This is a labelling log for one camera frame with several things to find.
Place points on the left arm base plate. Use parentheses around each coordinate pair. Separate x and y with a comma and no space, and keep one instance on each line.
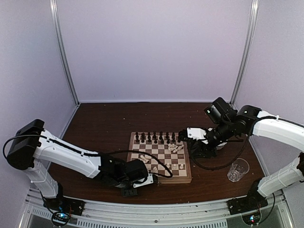
(64,204)

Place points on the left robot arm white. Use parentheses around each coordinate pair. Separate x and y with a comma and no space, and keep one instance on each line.
(33,143)

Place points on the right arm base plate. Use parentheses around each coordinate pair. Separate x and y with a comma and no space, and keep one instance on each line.
(245,204)

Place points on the left aluminium corner post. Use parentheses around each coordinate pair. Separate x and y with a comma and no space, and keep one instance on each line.
(63,56)

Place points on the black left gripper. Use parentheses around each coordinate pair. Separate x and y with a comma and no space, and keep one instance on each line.
(126,193)

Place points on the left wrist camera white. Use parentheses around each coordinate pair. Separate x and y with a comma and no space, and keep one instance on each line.
(150,179)

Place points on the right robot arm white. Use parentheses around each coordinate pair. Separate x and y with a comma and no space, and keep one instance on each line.
(280,142)

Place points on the aluminium corner post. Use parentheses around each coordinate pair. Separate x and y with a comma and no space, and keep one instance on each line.
(63,56)
(248,43)

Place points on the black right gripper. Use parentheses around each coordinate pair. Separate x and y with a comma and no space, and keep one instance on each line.
(202,148)

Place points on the white king chess piece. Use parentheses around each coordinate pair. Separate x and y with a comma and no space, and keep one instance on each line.
(173,148)

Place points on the aluminium front rail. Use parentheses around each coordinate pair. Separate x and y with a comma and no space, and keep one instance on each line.
(210,214)

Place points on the right aluminium corner post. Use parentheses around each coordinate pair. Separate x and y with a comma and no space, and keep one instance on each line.
(248,43)

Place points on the clear plastic cup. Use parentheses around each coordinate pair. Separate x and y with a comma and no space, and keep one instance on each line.
(238,169)

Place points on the wooden chess board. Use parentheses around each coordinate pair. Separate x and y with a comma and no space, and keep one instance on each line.
(156,145)

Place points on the dark rook far piece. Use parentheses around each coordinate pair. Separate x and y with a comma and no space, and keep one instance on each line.
(137,137)

